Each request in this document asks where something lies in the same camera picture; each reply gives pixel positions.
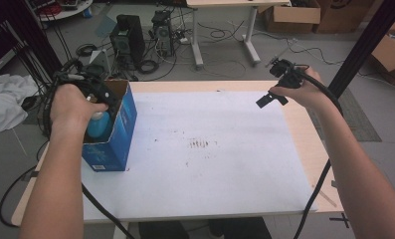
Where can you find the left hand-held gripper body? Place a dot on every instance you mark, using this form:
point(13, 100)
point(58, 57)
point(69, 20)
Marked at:
point(74, 79)

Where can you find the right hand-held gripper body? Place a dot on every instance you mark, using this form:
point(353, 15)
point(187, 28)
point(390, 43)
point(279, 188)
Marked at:
point(291, 76)

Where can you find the blue bottle with white cap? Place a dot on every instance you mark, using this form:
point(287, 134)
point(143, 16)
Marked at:
point(100, 127)

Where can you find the blue cardboard box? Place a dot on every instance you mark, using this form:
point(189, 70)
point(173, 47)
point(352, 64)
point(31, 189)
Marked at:
point(118, 142)

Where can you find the person's right hand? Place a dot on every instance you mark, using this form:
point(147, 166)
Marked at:
point(307, 93)

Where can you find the person's left hand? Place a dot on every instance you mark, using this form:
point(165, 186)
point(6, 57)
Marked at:
point(69, 106)

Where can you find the light wooden table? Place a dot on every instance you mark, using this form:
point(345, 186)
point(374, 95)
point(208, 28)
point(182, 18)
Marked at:
point(304, 132)

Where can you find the open brown cardboard box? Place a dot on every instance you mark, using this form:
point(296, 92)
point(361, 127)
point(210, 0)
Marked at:
point(294, 15)

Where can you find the black computer tower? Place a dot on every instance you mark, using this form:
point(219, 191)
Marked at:
point(128, 36)

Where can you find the round white table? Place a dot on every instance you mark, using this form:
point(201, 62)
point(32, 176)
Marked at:
point(65, 8)

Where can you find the white crumpled cloth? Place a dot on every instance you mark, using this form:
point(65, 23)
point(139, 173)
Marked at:
point(4, 99)

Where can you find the grey floor mat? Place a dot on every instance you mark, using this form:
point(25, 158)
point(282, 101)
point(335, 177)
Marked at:
point(360, 116)

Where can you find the large brown cardboard box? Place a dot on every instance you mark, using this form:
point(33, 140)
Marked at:
point(344, 15)

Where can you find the white table mat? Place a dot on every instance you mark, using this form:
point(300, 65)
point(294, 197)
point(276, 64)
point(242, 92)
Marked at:
point(218, 166)

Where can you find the grey computer case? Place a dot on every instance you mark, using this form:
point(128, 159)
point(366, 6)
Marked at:
point(162, 31)

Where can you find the white-legged desk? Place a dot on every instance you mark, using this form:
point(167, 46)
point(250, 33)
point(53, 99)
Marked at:
point(238, 2)

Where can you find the white power strip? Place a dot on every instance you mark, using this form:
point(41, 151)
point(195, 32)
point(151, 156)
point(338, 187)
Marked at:
point(183, 38)

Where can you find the cardboard box with contents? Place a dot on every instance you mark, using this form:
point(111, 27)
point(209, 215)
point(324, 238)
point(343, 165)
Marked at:
point(389, 53)

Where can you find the person's dark trousers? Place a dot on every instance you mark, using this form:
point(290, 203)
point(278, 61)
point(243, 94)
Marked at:
point(205, 229)

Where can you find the black metal frame post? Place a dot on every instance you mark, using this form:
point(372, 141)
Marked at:
point(364, 43)

